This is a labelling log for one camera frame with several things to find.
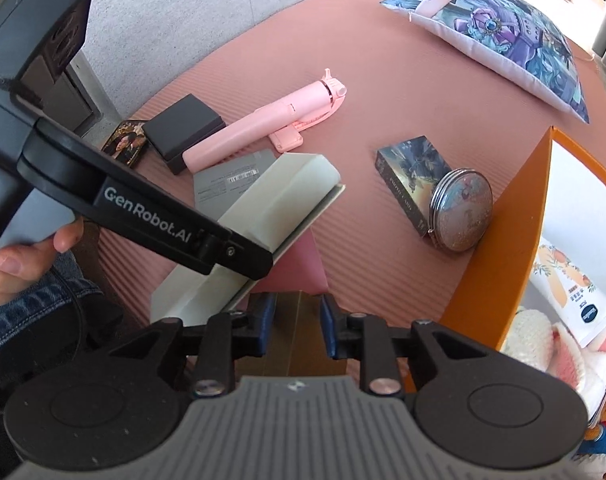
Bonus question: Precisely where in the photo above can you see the illustrated card box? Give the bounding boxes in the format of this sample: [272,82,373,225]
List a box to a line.
[375,136,454,237]

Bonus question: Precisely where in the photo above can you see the black box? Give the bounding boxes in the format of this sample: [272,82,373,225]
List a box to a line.
[142,94,227,176]

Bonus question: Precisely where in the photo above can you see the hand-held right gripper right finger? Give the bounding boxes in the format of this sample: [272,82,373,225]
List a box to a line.
[319,294,490,398]

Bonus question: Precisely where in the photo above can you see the dark cabinet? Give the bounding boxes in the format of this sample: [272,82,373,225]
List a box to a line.
[63,52,119,133]

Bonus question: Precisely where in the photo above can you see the grey notebook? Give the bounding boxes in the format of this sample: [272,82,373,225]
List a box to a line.
[193,149,279,221]

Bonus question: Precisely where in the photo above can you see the long white box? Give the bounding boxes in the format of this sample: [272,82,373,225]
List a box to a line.
[150,152,345,328]

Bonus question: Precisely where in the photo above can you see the person's left leg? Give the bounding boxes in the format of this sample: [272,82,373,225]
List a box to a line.
[0,251,106,363]

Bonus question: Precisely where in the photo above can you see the printed pillow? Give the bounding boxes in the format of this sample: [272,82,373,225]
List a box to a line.
[378,0,591,125]

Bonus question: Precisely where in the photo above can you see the white plush toy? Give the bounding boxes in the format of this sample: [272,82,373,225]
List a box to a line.
[548,322,606,393]

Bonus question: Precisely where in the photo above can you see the white packet with orange print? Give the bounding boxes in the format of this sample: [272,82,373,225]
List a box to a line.
[530,242,606,348]

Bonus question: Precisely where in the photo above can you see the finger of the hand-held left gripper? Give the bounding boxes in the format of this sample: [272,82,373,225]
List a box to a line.
[193,227,275,282]

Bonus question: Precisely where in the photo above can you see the orange cardboard box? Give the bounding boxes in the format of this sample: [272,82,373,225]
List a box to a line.
[440,126,606,396]

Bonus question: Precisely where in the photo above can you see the crochet bunny doll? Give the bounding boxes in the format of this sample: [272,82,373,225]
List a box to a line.
[500,308,556,376]

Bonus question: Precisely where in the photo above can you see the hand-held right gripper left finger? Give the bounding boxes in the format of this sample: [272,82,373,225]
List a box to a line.
[108,292,278,399]

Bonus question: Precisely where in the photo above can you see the small brown box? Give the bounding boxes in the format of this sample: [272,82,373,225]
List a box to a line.
[263,290,349,378]

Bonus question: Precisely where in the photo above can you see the person's left hand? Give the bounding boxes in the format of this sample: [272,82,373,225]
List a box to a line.
[0,165,85,307]

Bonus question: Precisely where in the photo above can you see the black cable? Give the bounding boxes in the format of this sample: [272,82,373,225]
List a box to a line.
[48,255,91,346]

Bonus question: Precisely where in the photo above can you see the pink ribbed mat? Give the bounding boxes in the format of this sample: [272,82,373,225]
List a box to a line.
[98,0,604,331]

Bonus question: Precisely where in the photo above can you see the round compact mirror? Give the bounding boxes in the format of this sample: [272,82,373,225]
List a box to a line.
[429,169,494,252]

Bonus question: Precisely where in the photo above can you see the pink selfie stick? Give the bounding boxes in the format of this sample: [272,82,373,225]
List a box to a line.
[182,68,349,177]

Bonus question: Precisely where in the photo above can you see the black smartphone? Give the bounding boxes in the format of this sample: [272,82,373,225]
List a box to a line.
[102,119,151,168]

